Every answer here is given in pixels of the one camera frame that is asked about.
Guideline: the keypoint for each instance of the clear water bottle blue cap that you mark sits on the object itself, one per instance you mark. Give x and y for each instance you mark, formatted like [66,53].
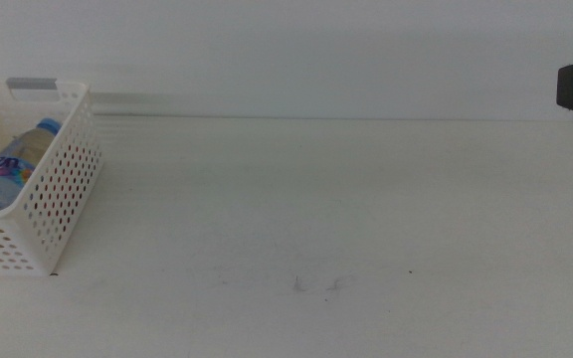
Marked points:
[8,174]

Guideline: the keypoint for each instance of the white perforated plastic basket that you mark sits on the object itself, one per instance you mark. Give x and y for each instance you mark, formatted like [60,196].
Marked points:
[50,248]

